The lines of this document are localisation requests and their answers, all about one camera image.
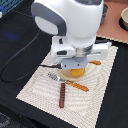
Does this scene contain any blue basket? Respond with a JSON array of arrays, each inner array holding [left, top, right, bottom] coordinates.
[[0, 0, 25, 14]]

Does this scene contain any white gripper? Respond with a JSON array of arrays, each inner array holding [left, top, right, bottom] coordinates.
[[51, 36, 112, 70]]

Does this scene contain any beige bowl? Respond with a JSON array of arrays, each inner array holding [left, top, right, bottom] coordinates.
[[121, 7, 128, 30]]

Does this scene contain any woven beige placemat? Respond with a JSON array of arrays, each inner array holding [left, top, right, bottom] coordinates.
[[17, 46, 117, 128]]

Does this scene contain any wooden handled fork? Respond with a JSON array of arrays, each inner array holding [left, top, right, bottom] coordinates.
[[48, 72, 89, 91]]

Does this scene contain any brown toy sausage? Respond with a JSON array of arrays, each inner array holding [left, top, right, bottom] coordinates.
[[59, 83, 65, 108]]

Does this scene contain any large grey pot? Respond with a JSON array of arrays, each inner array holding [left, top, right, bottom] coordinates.
[[101, 4, 108, 24]]

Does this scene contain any orange toy bread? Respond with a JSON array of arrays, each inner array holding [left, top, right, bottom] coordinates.
[[71, 68, 85, 77]]

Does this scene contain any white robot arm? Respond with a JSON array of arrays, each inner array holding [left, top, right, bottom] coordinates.
[[31, 0, 111, 70]]

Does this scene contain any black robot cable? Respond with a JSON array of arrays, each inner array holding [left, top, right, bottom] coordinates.
[[0, 28, 64, 84]]

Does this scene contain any round beige plate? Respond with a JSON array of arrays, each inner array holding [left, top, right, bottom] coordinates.
[[58, 68, 86, 81]]

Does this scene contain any wooden handled knife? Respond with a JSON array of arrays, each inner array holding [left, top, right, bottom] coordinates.
[[89, 60, 101, 65]]

